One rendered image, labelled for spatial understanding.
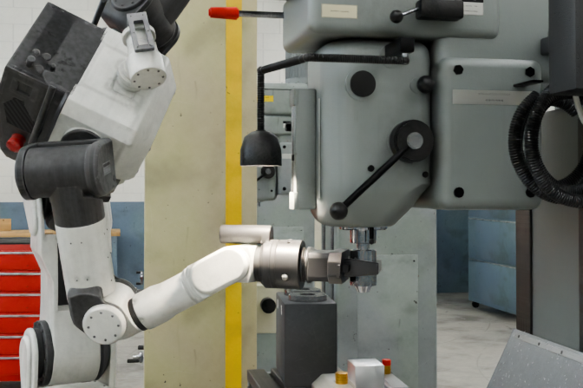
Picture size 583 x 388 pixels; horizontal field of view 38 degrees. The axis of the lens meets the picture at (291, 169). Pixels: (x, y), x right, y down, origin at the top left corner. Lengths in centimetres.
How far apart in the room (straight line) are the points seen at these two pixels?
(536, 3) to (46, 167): 89
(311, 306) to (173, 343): 137
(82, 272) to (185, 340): 169
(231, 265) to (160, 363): 176
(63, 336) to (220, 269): 52
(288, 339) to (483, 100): 76
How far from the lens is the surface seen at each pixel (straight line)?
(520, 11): 153
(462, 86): 145
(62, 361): 193
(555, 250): 166
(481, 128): 146
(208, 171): 319
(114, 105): 161
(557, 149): 165
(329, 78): 143
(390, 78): 144
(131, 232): 1045
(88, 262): 156
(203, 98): 320
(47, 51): 166
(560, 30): 130
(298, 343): 194
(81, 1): 1069
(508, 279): 906
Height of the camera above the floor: 138
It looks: 1 degrees up
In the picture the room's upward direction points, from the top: straight up
